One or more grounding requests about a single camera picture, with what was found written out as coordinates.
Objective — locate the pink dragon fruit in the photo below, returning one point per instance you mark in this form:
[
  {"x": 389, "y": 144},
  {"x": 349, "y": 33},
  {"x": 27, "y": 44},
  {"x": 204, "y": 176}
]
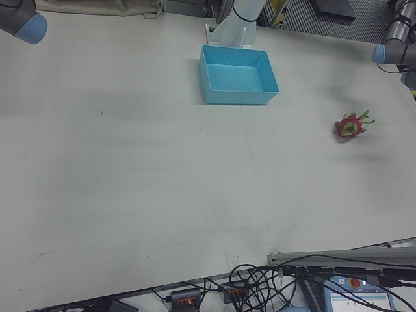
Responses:
[{"x": 347, "y": 128}]

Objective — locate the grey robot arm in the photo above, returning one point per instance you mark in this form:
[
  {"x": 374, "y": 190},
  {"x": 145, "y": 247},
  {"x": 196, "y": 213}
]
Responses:
[
  {"x": 19, "y": 16},
  {"x": 395, "y": 52}
]

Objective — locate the light blue plastic bin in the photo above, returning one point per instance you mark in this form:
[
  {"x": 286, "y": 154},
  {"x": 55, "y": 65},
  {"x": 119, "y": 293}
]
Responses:
[{"x": 234, "y": 81}]

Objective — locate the white stand base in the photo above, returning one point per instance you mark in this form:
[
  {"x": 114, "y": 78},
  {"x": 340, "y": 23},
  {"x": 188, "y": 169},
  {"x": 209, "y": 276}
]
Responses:
[{"x": 232, "y": 31}]

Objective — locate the grey box with orange switches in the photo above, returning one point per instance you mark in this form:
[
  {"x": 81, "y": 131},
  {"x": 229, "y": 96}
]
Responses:
[
  {"x": 186, "y": 296},
  {"x": 234, "y": 291}
]

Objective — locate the black ribbed floor mat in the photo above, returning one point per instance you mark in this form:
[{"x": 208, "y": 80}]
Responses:
[{"x": 302, "y": 22}]

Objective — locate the beige cloth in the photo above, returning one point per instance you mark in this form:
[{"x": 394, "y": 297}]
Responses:
[{"x": 84, "y": 7}]

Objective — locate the black flat tray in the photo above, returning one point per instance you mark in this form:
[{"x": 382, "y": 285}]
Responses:
[{"x": 334, "y": 9}]

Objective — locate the robot teach pendant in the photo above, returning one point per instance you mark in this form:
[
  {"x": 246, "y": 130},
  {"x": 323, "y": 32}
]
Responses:
[{"x": 354, "y": 297}]

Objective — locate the yellow black bracket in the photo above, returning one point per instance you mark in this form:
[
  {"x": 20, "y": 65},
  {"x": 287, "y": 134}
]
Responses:
[{"x": 279, "y": 14}]

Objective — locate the aluminium profile rail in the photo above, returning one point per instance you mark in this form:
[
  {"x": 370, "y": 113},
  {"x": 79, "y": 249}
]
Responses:
[{"x": 341, "y": 255}]

